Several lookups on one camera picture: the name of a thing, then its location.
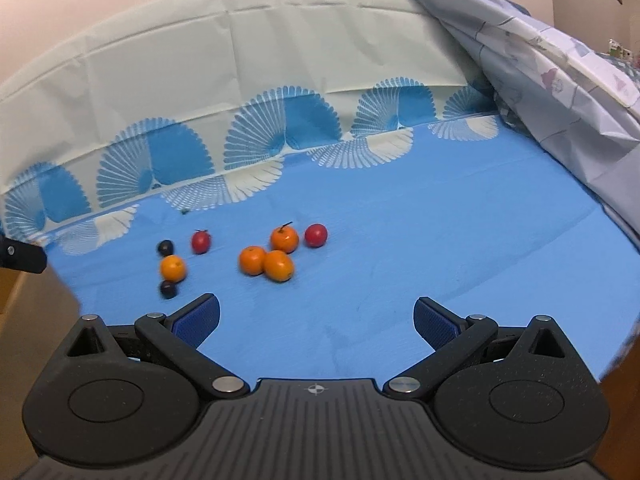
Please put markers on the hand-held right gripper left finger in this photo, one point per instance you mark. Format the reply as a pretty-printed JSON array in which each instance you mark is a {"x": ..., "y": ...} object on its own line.
[{"x": 197, "y": 322}]

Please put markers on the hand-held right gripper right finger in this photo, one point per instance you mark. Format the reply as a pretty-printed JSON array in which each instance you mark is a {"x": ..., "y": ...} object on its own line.
[{"x": 436, "y": 322}]

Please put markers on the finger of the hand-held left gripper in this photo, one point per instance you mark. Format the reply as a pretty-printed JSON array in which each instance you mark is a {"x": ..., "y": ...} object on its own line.
[{"x": 22, "y": 256}]

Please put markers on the dark plum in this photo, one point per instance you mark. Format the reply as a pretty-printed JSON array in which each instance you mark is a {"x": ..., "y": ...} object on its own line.
[
  {"x": 165, "y": 248},
  {"x": 167, "y": 289}
]

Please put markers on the orange with stem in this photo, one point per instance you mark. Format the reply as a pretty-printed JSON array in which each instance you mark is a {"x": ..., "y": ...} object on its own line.
[{"x": 284, "y": 240}]

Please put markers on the red cherry tomato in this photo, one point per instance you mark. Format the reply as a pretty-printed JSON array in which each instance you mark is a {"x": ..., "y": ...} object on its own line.
[
  {"x": 201, "y": 242},
  {"x": 315, "y": 235}
]

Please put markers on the grey printed quilt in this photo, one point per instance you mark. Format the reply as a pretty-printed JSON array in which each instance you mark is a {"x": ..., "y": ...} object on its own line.
[{"x": 550, "y": 110}]

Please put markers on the small green white box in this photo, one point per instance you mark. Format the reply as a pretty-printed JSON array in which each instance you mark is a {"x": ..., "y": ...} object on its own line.
[{"x": 619, "y": 49}]

